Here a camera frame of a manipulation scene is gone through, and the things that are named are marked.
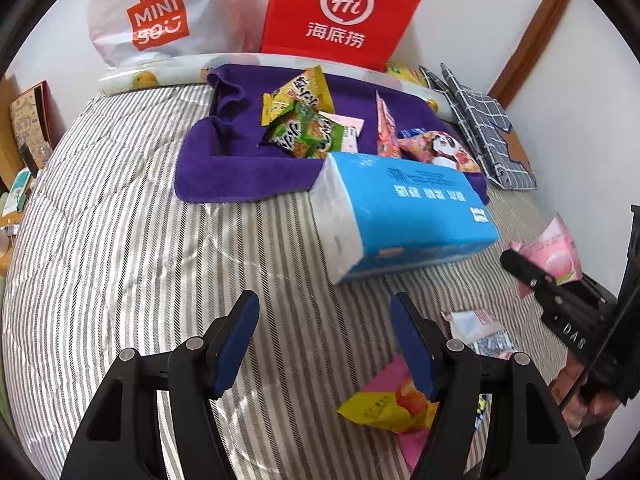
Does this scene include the long pink snack stick packet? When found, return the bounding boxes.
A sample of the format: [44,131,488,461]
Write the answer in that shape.
[375,90,403,158]

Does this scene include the patterned box with red side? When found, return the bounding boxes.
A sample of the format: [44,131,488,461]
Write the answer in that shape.
[10,80,53,173]

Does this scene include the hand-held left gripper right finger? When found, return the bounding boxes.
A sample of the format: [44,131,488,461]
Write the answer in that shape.
[389,292,586,480]

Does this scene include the purple towel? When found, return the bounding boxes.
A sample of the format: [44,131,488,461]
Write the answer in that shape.
[173,63,490,206]

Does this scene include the panda print snack packet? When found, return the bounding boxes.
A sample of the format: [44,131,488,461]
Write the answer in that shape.
[397,130,483,173]

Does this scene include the green snack packet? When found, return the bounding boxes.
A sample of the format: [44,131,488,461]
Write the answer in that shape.
[259,101,348,159]

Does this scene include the plain pink snack packet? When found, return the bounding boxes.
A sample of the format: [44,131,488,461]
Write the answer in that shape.
[360,355,436,468]

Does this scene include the grey checked cloth with star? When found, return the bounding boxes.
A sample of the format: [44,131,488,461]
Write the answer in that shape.
[419,62,538,191]

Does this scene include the pink peach snack packet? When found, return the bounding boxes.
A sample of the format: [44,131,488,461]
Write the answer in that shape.
[507,214,583,300]

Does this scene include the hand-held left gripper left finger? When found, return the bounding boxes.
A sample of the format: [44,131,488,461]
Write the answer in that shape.
[60,290,261,480]

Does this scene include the blue tissue pack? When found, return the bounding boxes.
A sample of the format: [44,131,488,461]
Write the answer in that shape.
[309,151,501,286]

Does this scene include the white red snack packet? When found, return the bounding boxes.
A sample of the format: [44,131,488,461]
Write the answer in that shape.
[440,309,518,358]

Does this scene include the brown wooden door frame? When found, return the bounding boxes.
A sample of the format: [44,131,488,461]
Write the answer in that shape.
[492,0,576,111]

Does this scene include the yellow chips snack packet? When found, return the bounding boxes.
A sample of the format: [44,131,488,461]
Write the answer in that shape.
[337,377,441,433]

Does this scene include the blue yellow snack packet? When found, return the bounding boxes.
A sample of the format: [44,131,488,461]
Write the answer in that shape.
[472,394,490,431]

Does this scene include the white plastic shopping bag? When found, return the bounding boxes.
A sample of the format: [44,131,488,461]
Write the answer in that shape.
[87,0,266,68]

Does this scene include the white green box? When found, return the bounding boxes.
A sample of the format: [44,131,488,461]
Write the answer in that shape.
[6,170,36,213]

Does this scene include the person's right hand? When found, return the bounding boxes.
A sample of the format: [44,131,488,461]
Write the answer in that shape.
[550,372,616,431]

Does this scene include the yellow drink packet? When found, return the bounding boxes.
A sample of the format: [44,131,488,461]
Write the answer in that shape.
[385,60,431,88]

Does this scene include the wooden bedside furniture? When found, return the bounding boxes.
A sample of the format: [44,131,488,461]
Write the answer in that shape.
[0,75,36,281]

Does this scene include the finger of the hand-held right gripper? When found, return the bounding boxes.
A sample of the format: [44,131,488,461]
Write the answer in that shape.
[500,249,556,308]

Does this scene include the pink white snack packet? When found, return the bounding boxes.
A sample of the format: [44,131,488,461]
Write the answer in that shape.
[320,110,366,153]

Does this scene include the striped bed mattress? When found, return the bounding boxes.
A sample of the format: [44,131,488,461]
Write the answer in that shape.
[0,82,601,480]

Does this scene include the long fruit print pillow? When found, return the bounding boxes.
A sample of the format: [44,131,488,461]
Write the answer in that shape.
[97,52,453,121]

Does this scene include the yellow printed snack packet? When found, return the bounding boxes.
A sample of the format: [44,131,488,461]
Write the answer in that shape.
[261,66,329,127]

